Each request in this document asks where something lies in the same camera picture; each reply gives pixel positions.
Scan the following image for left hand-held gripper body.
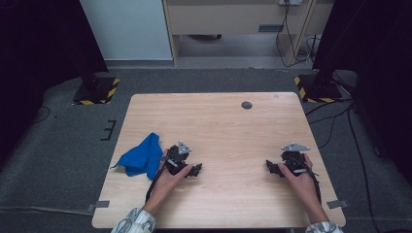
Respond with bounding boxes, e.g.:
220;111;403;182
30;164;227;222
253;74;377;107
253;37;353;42
162;140;193;177

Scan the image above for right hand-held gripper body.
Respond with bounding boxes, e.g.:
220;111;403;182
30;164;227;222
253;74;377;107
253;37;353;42
280;142;311;178

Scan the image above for blue cloth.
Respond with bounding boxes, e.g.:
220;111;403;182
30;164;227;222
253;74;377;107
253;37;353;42
111;132;164;181

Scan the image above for person's right hand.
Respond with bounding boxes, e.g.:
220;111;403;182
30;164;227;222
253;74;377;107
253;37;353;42
277;153;323;203

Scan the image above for person's left hand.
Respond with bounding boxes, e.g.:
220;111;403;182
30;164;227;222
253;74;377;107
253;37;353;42
149;149;194;203

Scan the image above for grey tape strip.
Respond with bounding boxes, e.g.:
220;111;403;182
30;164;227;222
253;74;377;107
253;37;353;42
86;200;111;213
326;199;351;210

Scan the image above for striped black stand base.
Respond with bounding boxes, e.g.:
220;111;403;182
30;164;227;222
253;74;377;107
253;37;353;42
293;74;344;104
72;77;120;106

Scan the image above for black curtain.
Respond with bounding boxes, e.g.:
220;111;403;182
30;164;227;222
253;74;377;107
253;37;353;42
0;0;109;166
312;0;412;176

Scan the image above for white panel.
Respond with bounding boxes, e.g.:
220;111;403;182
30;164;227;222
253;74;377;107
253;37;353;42
79;0;173;61

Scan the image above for light wooden desk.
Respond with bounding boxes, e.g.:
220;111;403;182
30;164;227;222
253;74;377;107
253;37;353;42
161;0;336;67

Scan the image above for right hand-held gripper black cable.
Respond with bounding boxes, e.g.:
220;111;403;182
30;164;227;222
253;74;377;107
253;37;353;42
302;163;324;205

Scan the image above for hand-held gripper black cable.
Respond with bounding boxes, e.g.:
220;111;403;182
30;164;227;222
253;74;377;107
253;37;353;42
302;163;324;205
145;165;167;204

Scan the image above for left hand-held gripper black cable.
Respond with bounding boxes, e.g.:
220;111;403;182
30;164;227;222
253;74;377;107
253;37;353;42
145;165;167;204

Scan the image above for long black floor cable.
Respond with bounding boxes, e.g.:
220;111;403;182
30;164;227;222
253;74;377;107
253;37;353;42
347;108;375;233

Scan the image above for black hanging cables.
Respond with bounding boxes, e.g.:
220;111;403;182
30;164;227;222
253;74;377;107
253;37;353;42
275;2;319;69

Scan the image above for thin black floor cable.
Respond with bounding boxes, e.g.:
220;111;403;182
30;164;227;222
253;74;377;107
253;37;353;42
32;106;52;124

